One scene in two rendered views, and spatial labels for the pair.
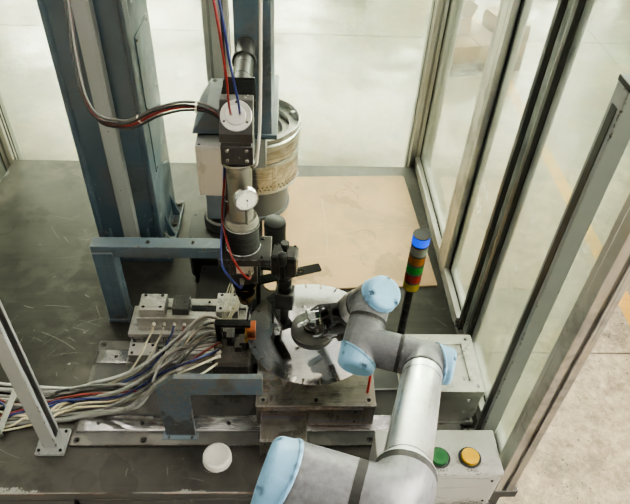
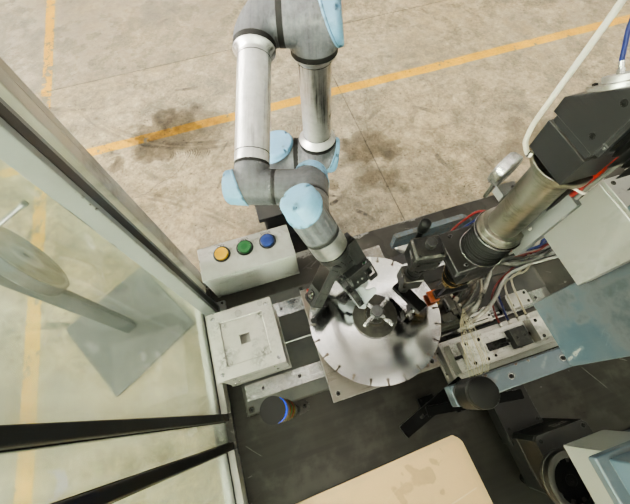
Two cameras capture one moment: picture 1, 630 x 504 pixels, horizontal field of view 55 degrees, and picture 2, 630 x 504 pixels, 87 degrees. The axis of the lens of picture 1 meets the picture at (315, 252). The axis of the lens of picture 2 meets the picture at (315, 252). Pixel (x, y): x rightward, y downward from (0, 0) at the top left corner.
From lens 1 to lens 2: 1.24 m
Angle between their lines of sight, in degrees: 72
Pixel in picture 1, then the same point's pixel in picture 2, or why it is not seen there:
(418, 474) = (242, 18)
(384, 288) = (297, 195)
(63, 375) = (559, 270)
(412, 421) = (252, 71)
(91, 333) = not seen: hidden behind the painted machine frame
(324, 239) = not seen: outside the picture
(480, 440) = (213, 270)
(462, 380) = (226, 323)
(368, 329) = (305, 177)
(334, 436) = not seen: hidden behind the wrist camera
